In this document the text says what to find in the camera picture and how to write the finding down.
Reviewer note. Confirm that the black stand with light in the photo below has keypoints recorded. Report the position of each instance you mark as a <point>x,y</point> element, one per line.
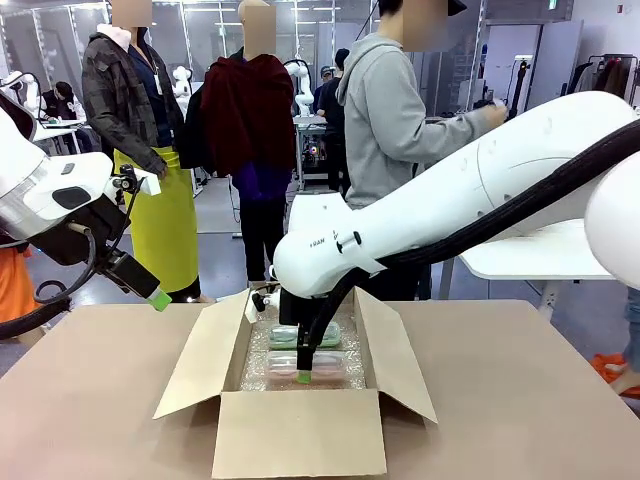
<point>520,85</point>

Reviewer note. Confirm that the white table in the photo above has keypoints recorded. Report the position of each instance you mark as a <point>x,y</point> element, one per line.
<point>530,255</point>

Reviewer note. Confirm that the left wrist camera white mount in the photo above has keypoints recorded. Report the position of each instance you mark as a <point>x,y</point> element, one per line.
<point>145,182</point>

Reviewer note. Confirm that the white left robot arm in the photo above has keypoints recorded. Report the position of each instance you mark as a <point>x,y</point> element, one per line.
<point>45,185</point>

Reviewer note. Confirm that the clear bubble wrap sheet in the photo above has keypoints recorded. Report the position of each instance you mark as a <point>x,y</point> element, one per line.
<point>357,350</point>

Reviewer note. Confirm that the person in gray hoodie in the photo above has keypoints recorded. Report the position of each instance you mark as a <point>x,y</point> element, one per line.
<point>380,115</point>

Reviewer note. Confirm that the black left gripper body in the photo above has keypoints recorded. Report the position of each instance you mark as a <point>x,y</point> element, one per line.
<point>80,245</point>

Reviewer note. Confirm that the person's leg in jeans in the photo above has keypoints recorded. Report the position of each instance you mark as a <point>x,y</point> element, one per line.
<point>632,325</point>

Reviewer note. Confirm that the person's right hand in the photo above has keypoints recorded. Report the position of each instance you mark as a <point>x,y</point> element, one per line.
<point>496,111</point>

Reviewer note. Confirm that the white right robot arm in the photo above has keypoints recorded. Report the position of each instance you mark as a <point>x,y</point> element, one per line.
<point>425,210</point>

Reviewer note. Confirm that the mannequin with red cloth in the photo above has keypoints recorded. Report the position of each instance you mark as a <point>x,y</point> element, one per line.
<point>250,120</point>

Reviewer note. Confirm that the mannequin with yellow skirt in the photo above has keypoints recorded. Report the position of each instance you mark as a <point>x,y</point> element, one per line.
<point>150,225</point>

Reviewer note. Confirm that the open cardboard box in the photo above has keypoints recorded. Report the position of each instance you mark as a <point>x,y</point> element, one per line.
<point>300,435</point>

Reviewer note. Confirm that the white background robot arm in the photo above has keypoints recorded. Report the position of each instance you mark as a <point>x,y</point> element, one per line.
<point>303,92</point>
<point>181,82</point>

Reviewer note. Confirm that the orange cloth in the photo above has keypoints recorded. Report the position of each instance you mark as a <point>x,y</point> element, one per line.
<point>15,285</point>

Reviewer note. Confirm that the background workstation table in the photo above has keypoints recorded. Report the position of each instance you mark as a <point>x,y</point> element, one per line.
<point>315,145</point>

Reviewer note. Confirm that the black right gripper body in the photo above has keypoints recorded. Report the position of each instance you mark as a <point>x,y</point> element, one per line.
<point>290,307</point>

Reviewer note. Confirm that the person in black clothes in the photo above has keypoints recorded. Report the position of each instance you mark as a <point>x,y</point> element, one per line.
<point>332,105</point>

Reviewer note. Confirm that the clothes rack with garments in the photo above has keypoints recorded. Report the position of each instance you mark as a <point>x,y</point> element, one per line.
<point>610,75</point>

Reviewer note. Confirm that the person's right forearm gray sleeve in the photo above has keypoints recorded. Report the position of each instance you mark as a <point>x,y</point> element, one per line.
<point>450,132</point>

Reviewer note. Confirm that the green capped clear bottle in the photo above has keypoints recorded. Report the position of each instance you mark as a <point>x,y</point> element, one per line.
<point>282,336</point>

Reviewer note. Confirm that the orange floor object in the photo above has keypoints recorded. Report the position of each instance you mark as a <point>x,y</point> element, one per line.
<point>607,367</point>

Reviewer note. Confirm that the seated person in varsity jacket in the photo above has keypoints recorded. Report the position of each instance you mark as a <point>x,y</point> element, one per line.
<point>60,102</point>

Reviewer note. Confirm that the pink capped clear bottle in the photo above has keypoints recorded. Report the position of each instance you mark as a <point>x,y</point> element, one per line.
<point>330,370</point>

